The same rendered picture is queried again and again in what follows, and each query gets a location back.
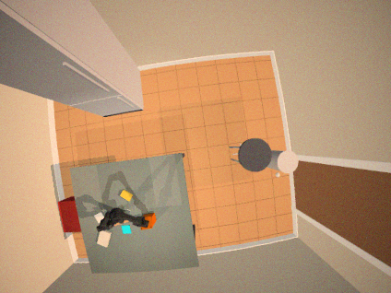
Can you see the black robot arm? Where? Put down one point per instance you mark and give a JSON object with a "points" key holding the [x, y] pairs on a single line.
{"points": [[117, 213]]}

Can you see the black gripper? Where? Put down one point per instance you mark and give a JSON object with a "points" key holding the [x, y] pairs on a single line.
{"points": [[120, 221]]}

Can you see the white flat block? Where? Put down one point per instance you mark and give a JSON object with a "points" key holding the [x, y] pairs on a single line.
{"points": [[104, 238]]}

